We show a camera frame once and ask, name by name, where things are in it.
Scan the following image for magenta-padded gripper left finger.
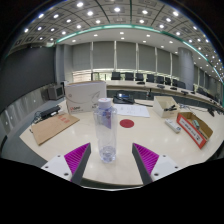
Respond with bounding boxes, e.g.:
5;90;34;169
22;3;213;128
41;142;92;186

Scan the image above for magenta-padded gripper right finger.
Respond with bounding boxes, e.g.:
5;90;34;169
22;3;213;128
131;142;183;186

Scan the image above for clear plastic water bottle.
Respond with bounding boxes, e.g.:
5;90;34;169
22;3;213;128
92;97;119;164

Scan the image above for flat brown cardboard sheet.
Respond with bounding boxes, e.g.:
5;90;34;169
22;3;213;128
30;112;81;146

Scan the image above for flat round red coaster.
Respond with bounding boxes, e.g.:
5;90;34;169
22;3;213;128
119;118;136;129

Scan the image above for white power strip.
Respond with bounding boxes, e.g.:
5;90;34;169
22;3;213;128
164;118;183;134

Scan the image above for white paper sheet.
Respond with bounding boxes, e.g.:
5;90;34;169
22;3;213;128
113;103;151;119

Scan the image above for open white cardboard box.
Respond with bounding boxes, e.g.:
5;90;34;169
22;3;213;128
152;95;181;119

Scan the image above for red and brown open box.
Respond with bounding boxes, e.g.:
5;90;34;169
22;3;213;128
176;111;214;150

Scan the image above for large white cardboard box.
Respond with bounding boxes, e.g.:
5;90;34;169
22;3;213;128
64;80;108;115

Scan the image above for black desk device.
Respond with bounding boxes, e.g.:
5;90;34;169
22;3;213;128
112;90;136;105

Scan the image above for grey crt monitor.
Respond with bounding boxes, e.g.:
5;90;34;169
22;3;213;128
46;83;65;101

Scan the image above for row of black office chairs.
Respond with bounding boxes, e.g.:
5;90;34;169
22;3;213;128
110;71;221;102

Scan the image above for recessed ceiling lights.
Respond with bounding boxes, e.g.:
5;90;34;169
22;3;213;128
22;1;214;46

